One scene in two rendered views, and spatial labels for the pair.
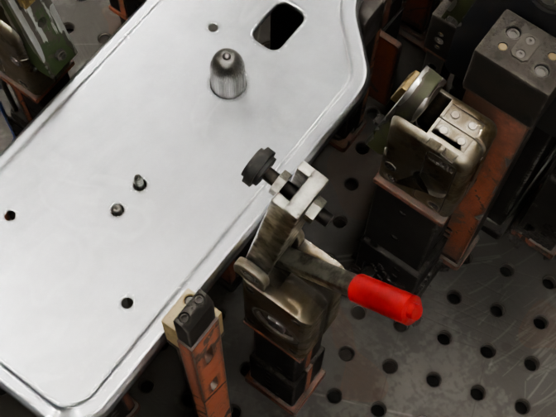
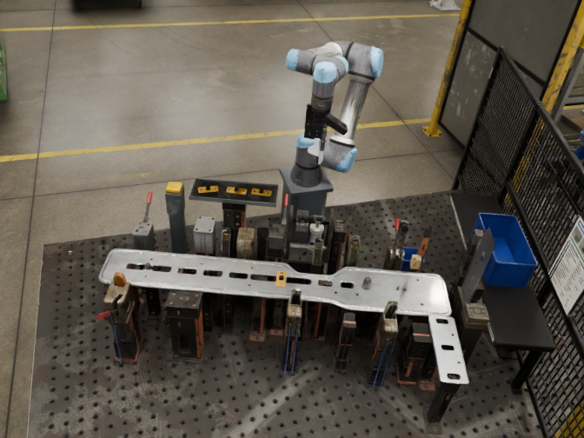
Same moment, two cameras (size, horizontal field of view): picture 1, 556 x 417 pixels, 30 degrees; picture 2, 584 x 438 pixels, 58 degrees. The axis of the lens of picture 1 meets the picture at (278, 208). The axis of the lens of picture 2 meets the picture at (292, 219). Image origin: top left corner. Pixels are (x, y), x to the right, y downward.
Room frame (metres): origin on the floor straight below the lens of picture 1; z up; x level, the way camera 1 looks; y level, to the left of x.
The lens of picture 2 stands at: (1.56, 1.05, 2.53)
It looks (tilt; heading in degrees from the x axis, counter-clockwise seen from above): 40 degrees down; 235
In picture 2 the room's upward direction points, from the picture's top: 5 degrees clockwise
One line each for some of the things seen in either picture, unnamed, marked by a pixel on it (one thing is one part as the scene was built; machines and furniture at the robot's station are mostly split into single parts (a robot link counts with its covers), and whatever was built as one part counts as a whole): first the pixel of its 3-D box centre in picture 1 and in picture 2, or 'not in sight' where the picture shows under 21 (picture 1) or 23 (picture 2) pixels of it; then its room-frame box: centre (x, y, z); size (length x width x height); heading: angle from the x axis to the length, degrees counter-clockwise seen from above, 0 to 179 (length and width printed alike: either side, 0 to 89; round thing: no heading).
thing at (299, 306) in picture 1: (289, 333); (388, 280); (0.27, -0.02, 0.88); 0.07 x 0.06 x 0.35; 55
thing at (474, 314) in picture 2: not in sight; (463, 340); (0.21, 0.38, 0.88); 0.08 x 0.08 x 0.36; 55
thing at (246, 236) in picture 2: not in sight; (245, 267); (0.79, -0.36, 0.89); 0.13 x 0.11 x 0.38; 55
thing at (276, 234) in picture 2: not in sight; (275, 262); (0.66, -0.32, 0.89); 0.13 x 0.11 x 0.38; 55
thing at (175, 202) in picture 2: not in sight; (177, 228); (0.96, -0.70, 0.92); 0.08 x 0.08 x 0.44; 55
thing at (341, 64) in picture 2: not in sight; (330, 69); (0.45, -0.37, 1.74); 0.11 x 0.11 x 0.08; 33
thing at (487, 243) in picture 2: not in sight; (476, 267); (0.15, 0.28, 1.17); 0.12 x 0.01 x 0.34; 55
